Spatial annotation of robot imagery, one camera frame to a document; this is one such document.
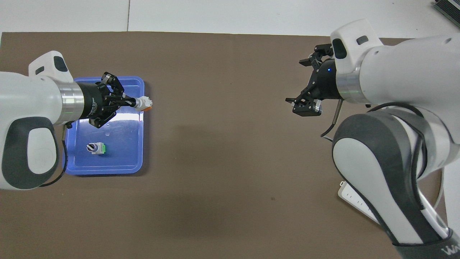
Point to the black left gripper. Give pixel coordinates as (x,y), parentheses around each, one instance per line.
(91,102)

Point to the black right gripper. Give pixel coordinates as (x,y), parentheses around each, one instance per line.
(327,82)

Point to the orange-backed rotary switch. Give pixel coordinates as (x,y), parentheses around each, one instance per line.
(144,103)

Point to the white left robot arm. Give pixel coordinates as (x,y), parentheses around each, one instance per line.
(28,126)

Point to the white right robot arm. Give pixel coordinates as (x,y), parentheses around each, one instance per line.
(395,144)

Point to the blue plastic tray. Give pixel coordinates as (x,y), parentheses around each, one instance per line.
(118,144)

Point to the brown table mat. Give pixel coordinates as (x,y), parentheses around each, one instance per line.
(230,162)

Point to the white power strip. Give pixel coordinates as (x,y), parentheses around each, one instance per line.
(354,199)

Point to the grey ribbed device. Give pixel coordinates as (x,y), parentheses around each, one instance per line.
(448,9)

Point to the green-backed rotary switch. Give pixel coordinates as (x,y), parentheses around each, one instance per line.
(96,148)

